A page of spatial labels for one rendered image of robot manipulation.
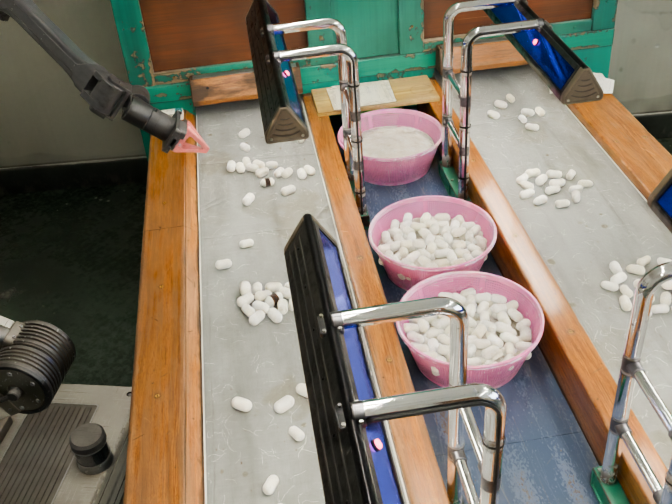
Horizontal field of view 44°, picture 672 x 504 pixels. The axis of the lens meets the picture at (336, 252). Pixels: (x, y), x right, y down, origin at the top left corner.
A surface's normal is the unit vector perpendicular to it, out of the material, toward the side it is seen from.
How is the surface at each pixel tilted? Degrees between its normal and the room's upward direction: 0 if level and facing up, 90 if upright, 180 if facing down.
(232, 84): 67
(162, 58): 90
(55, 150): 90
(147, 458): 0
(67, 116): 90
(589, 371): 0
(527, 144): 0
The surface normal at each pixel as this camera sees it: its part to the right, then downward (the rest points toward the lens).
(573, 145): -0.07, -0.80
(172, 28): 0.15, 0.58
